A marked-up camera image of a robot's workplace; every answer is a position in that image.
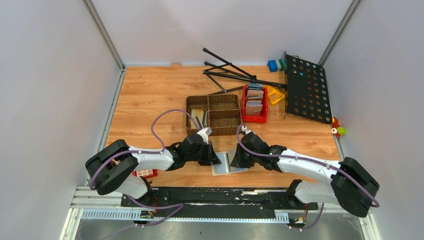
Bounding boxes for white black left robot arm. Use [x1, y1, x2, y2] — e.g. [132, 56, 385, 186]
[85, 133, 221, 207]

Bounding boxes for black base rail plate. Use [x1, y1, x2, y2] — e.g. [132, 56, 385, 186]
[120, 186, 319, 220]

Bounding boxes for black perforated music stand desk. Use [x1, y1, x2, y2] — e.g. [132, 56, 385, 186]
[284, 53, 333, 124]

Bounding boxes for white card holder wallet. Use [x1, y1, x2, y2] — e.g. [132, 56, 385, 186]
[211, 148, 248, 176]

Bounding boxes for brown wicker divided basket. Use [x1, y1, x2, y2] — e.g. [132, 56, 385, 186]
[185, 94, 242, 137]

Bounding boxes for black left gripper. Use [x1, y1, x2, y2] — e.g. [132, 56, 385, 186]
[186, 140, 222, 166]

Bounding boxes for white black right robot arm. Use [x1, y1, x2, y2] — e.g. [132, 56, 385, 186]
[230, 131, 380, 218]

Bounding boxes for black folding music stand legs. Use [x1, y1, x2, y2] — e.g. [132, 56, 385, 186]
[202, 47, 288, 95]

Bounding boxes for yellow transparent tray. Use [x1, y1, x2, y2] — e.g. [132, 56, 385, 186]
[265, 85, 286, 105]

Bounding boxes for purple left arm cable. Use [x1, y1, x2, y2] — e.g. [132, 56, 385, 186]
[88, 108, 185, 233]

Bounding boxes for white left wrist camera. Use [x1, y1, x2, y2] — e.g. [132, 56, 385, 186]
[196, 127, 212, 144]

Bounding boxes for card holders in red bin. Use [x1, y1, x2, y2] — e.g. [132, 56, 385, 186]
[244, 83, 264, 116]

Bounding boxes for red green small toy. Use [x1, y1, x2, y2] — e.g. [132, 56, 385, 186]
[331, 117, 347, 139]

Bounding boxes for red white toy block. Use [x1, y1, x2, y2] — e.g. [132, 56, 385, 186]
[132, 169, 158, 179]

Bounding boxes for gold credit cards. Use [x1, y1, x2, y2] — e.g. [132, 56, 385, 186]
[188, 109, 208, 130]

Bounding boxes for red plastic bin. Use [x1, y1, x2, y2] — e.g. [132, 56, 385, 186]
[241, 83, 269, 124]

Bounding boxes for blue green toy block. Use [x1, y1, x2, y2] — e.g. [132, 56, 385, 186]
[267, 59, 286, 73]

